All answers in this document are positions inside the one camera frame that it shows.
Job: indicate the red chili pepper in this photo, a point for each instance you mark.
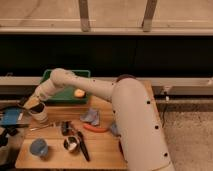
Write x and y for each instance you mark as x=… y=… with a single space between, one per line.
x=94 y=129

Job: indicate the blue sponge block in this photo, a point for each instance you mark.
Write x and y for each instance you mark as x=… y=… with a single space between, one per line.
x=113 y=129

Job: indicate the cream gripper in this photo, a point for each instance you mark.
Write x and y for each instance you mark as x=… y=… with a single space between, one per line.
x=31 y=102

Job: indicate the blue plastic cup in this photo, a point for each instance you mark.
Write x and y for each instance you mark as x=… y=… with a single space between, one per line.
x=39 y=147

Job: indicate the grey blue crumpled cloth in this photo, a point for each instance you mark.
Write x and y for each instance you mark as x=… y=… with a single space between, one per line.
x=91 y=116

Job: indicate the green plastic tray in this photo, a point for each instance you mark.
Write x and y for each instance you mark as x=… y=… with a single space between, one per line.
x=67 y=95

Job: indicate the purple bowl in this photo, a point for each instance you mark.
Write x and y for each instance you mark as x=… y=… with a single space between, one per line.
x=124 y=76

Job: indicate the black marker pen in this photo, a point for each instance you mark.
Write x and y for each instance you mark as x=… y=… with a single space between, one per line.
x=83 y=146

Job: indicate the metal spoon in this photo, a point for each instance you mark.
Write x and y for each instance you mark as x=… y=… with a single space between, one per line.
x=55 y=124

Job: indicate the white paper cup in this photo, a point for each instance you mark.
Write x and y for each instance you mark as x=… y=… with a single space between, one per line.
x=40 y=117

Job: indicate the orange round fruit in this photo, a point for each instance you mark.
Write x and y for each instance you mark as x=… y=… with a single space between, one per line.
x=78 y=93

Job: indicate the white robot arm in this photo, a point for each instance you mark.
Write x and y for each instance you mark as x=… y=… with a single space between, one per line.
x=142 y=137

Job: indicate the small metal cup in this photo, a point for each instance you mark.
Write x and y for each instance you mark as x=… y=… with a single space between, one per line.
x=71 y=143

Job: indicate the dark brown eraser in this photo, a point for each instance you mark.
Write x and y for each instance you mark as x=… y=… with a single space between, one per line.
x=39 y=108

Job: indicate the dark small toy object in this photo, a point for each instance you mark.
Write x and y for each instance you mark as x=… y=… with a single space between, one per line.
x=66 y=128

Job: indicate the blue box device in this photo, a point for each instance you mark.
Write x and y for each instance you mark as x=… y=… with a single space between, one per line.
x=13 y=116

